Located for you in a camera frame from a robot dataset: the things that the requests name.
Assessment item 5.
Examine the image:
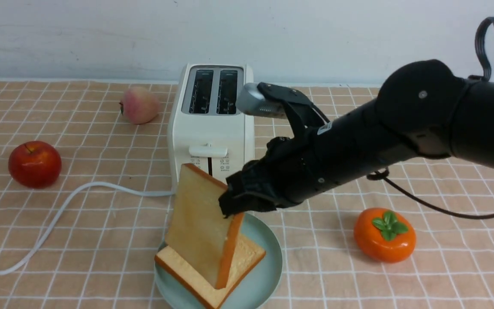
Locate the white toaster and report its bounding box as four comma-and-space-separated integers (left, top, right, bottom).
167, 64, 255, 191

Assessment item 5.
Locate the orange persimmon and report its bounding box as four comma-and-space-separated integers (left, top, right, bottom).
353, 208, 417, 264

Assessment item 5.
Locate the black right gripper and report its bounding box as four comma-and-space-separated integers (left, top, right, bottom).
218, 129, 342, 218

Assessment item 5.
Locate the pink peach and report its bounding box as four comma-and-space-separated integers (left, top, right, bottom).
119, 87, 162, 125

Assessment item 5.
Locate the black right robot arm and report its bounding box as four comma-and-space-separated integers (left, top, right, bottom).
218, 59, 494, 217

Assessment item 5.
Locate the red apple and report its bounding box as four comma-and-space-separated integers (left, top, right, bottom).
8, 140, 62, 189

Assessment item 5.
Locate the light green plate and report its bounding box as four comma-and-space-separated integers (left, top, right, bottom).
154, 213, 283, 309

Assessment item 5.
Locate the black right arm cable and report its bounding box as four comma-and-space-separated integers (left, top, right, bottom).
366, 168, 494, 220

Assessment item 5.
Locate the beige checkered tablecloth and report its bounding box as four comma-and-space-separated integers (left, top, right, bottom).
0, 82, 494, 309

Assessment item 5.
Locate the white power cable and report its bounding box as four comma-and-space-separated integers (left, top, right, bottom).
0, 181, 175, 276

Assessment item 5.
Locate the toast slice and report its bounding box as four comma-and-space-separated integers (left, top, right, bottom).
165, 164, 244, 270
154, 234, 266, 309

